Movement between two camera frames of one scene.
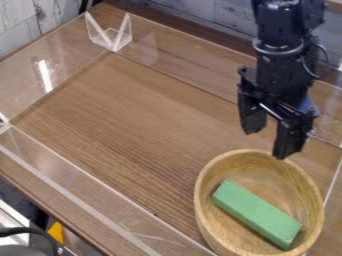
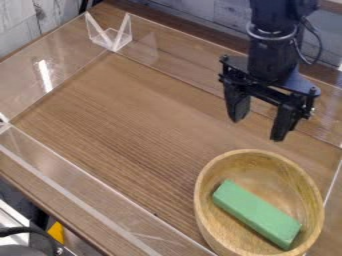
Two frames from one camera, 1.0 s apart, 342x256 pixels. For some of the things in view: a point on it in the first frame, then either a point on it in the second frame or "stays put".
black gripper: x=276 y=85 -> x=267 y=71
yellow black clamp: x=56 y=231 stays put
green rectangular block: x=256 y=214 stays put
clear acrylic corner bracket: x=109 y=38 stays put
